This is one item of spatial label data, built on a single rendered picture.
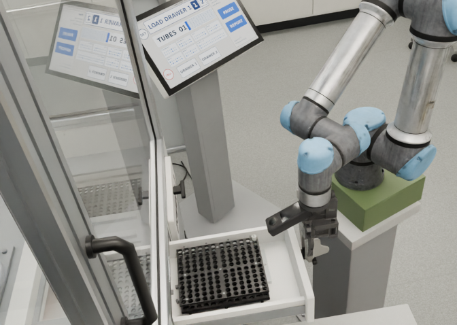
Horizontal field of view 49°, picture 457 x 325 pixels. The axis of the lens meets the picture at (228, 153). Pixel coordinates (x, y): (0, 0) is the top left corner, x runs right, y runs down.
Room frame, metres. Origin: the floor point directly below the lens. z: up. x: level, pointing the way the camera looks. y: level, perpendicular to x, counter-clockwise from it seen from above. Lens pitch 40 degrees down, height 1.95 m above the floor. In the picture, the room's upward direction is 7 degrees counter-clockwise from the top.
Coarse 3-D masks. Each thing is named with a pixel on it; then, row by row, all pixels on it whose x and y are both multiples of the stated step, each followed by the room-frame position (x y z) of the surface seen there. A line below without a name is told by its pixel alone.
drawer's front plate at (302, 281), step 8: (288, 232) 0.88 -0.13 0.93; (288, 240) 0.88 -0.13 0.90; (296, 240) 0.85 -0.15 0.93; (288, 248) 0.89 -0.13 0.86; (296, 248) 0.83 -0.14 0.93; (296, 256) 0.80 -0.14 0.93; (296, 264) 0.79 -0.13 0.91; (304, 264) 0.77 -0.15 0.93; (296, 272) 0.79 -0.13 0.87; (304, 272) 0.75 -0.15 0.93; (296, 280) 0.80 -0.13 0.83; (304, 280) 0.73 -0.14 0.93; (304, 288) 0.71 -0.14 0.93; (304, 296) 0.71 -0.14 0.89; (312, 296) 0.68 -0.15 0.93; (312, 304) 0.68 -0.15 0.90; (312, 312) 0.68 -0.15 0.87; (312, 320) 0.68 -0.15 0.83
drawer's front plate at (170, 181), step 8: (168, 160) 1.24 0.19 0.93; (168, 168) 1.20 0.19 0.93; (168, 176) 1.17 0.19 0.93; (168, 184) 1.13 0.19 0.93; (168, 192) 1.09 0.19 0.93; (168, 200) 1.06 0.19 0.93; (176, 200) 1.15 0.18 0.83; (168, 208) 1.03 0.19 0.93; (176, 208) 1.10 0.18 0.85; (168, 216) 1.00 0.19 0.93; (176, 232) 0.98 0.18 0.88; (176, 240) 0.98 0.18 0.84
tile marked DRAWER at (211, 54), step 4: (212, 48) 1.78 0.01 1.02; (216, 48) 1.78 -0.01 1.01; (204, 52) 1.75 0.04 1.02; (208, 52) 1.76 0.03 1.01; (212, 52) 1.76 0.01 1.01; (216, 52) 1.77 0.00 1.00; (200, 56) 1.73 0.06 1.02; (204, 56) 1.74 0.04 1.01; (208, 56) 1.74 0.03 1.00; (212, 56) 1.75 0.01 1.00; (216, 56) 1.76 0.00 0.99; (204, 60) 1.73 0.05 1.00; (208, 60) 1.73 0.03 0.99; (212, 60) 1.74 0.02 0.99; (204, 64) 1.71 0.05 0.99
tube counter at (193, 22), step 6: (204, 12) 1.88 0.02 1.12; (210, 12) 1.89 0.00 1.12; (192, 18) 1.84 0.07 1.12; (198, 18) 1.85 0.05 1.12; (204, 18) 1.86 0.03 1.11; (210, 18) 1.87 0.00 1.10; (180, 24) 1.80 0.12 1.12; (186, 24) 1.81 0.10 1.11; (192, 24) 1.82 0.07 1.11; (198, 24) 1.83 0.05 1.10; (180, 30) 1.78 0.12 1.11; (186, 30) 1.79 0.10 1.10
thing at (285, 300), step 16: (192, 240) 0.93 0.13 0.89; (208, 240) 0.93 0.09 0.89; (224, 240) 0.93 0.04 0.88; (272, 240) 0.93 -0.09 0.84; (176, 256) 0.92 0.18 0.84; (272, 256) 0.88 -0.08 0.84; (288, 256) 0.88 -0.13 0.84; (176, 272) 0.87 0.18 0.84; (272, 272) 0.83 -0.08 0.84; (288, 272) 0.82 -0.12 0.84; (272, 288) 0.78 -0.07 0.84; (288, 288) 0.77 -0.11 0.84; (176, 304) 0.77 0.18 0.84; (256, 304) 0.70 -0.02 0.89; (272, 304) 0.70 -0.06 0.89; (288, 304) 0.69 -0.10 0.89; (304, 304) 0.70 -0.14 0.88; (176, 320) 0.68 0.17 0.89; (192, 320) 0.68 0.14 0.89; (208, 320) 0.69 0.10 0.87; (224, 320) 0.69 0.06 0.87; (240, 320) 0.69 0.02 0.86; (256, 320) 0.69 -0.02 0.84
